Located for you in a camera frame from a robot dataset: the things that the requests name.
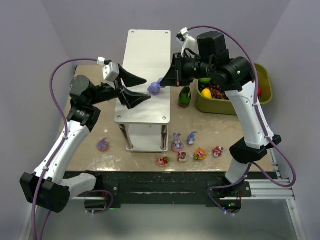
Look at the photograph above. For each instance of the pink yellow bear toy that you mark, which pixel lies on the pink yellow bear toy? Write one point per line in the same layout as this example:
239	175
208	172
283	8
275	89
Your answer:
199	154

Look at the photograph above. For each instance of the purple toy grape bunch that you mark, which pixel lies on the purple toy grape bunch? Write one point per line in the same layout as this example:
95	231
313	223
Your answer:
216	91

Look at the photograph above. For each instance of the green glass bottle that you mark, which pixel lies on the green glass bottle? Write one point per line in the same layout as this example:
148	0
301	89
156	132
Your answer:
185	97

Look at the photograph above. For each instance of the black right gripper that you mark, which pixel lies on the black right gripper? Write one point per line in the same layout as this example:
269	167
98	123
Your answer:
177	70

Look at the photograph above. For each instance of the white two-tier shelf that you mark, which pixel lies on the white two-tier shelf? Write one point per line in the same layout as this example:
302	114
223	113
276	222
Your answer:
145	127

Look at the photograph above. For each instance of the yellow toy mango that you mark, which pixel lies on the yellow toy mango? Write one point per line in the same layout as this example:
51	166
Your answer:
206	93

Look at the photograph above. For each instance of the pink strawberry donut toy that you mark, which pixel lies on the pink strawberry donut toy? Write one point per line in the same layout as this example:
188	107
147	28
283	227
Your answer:
163	161

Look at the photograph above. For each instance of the purple bunny with blue bow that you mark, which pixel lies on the purple bunny with blue bow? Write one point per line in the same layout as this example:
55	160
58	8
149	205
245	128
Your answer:
191	139

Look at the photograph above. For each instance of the red toy apple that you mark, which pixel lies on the red toy apple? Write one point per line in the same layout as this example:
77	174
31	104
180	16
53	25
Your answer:
259	91

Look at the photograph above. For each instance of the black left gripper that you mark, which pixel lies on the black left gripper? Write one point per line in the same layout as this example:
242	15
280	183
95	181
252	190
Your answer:
119	89

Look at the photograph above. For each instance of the purple bunny with strawberry cake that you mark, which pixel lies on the purple bunny with strawberry cake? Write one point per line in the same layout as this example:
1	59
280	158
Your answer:
155	87

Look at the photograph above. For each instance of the olive green plastic bin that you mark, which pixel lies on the olive green plastic bin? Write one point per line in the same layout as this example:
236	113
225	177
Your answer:
225	107

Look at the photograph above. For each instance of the red pink bear toy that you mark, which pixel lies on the red pink bear toy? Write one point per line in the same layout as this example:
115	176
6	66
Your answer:
218	151

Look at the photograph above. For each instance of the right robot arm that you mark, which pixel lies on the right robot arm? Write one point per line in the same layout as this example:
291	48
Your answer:
236	78

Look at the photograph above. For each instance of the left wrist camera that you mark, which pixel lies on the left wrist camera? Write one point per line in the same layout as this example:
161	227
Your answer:
110	70

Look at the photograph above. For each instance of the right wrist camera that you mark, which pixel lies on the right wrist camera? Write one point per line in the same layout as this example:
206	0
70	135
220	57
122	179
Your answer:
186	40

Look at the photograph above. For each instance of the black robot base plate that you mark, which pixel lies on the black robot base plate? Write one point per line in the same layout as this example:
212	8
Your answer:
168	188

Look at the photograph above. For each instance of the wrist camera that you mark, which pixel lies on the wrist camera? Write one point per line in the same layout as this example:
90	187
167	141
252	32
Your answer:
110	70
186	40

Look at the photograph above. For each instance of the red white strawberry toy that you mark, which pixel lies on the red white strawberry toy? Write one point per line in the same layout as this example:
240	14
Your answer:
182	156

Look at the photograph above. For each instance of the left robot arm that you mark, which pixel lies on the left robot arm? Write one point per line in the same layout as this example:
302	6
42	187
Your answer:
46	186

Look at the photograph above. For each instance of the green toy lime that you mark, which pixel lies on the green toy lime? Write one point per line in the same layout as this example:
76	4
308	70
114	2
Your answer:
205	80

